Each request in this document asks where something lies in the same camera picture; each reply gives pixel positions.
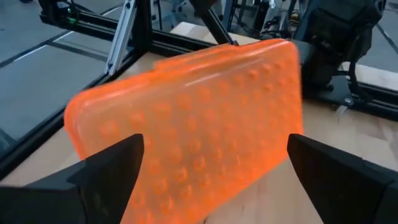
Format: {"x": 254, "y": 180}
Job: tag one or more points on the silver aluminium post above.
{"x": 121, "y": 37}

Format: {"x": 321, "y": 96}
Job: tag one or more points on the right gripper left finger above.
{"x": 93, "y": 193}

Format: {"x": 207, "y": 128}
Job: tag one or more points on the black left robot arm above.
{"x": 335, "y": 37}

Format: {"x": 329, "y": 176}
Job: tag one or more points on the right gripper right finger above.
{"x": 342, "y": 193}

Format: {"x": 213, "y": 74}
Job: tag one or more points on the black device green light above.
{"x": 62, "y": 12}

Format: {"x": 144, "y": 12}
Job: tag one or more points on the black aluminium table frame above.
{"x": 174, "y": 42}

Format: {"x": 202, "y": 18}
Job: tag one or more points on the orange translucent box lid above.
{"x": 202, "y": 118}

